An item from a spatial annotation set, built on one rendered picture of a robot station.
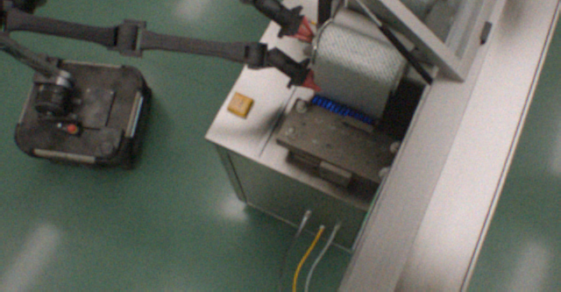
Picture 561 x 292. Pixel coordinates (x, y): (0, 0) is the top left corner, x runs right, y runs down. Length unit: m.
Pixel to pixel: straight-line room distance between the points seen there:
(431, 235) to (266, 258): 1.52
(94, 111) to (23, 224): 0.71
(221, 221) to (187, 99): 0.71
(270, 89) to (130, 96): 1.05
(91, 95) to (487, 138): 2.04
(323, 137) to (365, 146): 0.14
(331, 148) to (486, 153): 0.56
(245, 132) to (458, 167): 0.83
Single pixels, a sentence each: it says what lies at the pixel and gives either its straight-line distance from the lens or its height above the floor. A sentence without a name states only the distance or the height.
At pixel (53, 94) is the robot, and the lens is 2.73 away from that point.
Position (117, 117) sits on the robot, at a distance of 2.75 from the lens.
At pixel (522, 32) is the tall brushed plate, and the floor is 1.44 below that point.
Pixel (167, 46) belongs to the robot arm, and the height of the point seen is 1.27.
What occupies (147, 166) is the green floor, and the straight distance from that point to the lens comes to 2.87.
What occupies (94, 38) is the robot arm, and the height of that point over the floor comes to 1.31.
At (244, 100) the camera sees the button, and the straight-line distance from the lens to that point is 1.88.
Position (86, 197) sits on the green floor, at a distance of 2.93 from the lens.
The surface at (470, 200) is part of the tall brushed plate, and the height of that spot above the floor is 1.44.
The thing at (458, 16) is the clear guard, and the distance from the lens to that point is 1.16.
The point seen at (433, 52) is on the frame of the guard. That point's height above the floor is 1.72.
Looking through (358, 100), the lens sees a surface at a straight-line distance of 1.68.
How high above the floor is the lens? 2.61
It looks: 68 degrees down
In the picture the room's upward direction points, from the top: 7 degrees counter-clockwise
